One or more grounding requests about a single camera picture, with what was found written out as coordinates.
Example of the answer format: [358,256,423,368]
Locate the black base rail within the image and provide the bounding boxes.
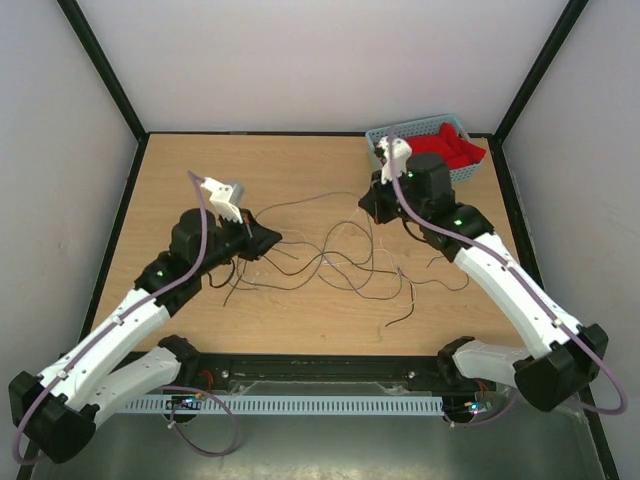
[188,353,495,395]

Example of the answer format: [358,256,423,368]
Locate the black wire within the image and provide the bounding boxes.
[224,243,415,329]

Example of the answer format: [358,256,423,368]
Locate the black wires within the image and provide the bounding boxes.
[234,192,471,301]

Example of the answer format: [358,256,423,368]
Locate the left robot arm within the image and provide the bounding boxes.
[8,209,282,464]

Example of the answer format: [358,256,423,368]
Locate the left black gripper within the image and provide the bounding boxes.
[196,208,282,276]

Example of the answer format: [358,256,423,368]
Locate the blue perforated plastic basket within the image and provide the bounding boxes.
[394,114,486,183]

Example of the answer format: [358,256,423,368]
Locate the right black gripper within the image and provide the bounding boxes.
[360,165,428,225]

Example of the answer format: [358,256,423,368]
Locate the light blue slotted cable duct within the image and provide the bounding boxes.
[122,394,443,416]

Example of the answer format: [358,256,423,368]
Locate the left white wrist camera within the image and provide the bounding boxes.
[201,177,245,224]

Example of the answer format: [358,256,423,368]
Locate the red cloth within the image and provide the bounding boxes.
[405,122,486,170]

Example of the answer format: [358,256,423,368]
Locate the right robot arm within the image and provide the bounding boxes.
[358,154,609,412]

